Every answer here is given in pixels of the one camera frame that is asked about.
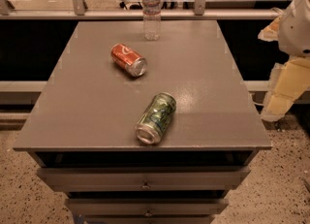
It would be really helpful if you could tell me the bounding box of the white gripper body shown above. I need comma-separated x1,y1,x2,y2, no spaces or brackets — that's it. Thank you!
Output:
278,0,310,57

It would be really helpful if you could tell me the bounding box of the red coke can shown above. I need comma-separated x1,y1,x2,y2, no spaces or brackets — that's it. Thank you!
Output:
110,44,147,77

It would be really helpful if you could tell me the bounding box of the green soda can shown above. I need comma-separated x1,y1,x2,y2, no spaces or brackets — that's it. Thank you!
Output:
135,92,176,144

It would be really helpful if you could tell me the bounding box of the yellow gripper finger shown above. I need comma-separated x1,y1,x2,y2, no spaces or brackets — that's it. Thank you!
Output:
258,17,281,42
261,56,310,122

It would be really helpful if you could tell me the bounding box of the lower grey drawer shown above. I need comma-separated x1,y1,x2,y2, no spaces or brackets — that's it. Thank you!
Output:
66,198,228,217

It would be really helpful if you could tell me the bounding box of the grey drawer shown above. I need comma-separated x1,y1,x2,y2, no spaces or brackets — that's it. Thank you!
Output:
66,198,228,217
37,167,250,192

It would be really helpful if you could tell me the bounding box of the grey drawer cabinet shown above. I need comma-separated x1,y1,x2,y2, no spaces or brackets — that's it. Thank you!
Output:
15,20,270,224

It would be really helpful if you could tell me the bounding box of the upper grey drawer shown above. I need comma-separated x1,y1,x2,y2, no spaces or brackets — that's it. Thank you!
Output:
37,167,250,192

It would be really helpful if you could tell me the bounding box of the clear plastic water bottle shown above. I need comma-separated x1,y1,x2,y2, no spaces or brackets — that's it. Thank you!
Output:
142,0,161,41

